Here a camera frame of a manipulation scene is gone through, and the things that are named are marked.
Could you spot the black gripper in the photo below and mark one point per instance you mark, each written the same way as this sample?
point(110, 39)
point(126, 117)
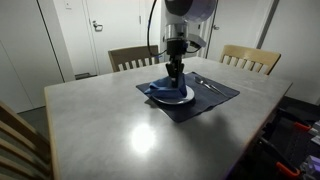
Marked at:
point(175, 50)

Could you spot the blue microfibre towel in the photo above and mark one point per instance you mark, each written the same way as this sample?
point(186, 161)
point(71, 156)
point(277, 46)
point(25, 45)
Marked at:
point(165, 90)

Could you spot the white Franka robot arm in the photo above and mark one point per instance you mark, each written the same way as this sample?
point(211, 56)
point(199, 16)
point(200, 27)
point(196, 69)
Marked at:
point(196, 10)

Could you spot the white round plate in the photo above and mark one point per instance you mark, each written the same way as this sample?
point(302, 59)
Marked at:
point(173, 101)

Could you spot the silver metal spoon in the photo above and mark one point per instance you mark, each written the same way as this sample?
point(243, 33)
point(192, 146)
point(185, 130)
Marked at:
point(198, 80)

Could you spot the dark blue woven placemat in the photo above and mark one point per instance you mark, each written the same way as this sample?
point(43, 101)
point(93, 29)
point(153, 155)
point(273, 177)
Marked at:
point(206, 103)

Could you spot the brown wooden chair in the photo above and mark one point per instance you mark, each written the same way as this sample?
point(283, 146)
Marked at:
point(133, 53)

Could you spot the light wooden chair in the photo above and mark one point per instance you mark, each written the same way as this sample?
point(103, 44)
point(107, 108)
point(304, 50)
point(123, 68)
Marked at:
point(250, 53)

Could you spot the black perforated panel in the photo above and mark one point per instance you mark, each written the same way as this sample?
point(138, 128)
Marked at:
point(295, 143)

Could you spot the white purple plastic object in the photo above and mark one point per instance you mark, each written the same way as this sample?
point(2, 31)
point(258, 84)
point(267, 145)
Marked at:
point(313, 163)

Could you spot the slatted wooden chair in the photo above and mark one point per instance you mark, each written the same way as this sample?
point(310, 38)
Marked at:
point(20, 133)

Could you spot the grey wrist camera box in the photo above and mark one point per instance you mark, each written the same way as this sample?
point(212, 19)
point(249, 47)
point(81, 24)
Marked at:
point(197, 40)

